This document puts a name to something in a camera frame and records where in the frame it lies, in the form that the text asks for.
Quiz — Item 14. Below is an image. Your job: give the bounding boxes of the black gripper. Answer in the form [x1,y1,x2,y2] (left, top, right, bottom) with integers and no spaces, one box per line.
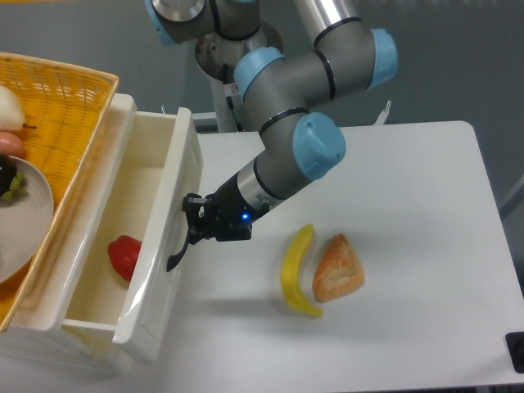
[183,174,270,245]

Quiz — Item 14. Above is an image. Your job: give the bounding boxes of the white top drawer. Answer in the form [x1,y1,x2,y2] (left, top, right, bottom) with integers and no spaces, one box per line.
[63,108,202,348]

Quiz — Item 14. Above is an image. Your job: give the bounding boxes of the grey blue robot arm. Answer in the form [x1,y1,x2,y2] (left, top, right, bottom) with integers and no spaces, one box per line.
[146,1,398,244]

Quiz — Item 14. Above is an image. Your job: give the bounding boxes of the white drawer cabinet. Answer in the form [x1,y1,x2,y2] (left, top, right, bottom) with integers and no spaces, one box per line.
[0,93,165,376]

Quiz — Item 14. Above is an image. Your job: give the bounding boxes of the red bell pepper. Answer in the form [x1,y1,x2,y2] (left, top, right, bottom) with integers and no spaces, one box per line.
[106,235,142,282]

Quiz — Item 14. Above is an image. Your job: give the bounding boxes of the yellow banana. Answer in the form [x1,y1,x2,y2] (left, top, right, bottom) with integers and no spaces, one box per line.
[280,224,323,318]

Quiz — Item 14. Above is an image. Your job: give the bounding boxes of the triangular puff pastry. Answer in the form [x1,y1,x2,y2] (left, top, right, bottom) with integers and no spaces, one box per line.
[312,233,365,303]

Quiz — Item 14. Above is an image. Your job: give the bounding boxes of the yellow wicker basket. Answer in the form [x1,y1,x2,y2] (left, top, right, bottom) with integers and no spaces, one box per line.
[1,52,119,331]

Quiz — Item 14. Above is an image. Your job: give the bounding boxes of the grey plate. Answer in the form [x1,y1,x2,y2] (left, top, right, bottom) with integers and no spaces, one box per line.
[1,157,54,282]

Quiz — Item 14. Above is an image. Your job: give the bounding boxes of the dark purple grapes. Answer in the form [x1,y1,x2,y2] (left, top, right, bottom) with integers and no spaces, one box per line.
[0,153,28,202]

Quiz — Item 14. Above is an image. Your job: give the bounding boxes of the white pear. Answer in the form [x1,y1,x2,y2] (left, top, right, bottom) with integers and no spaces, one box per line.
[0,85,37,133]

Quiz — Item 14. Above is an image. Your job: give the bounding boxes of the black corner object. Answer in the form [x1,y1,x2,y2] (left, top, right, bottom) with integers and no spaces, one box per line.
[505,332,524,374]

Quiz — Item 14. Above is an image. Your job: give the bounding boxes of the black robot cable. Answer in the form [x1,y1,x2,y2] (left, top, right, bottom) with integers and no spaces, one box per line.
[221,64,246,133]

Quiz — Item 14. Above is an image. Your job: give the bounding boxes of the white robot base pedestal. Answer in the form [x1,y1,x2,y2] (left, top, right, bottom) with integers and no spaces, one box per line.
[194,22,284,133]

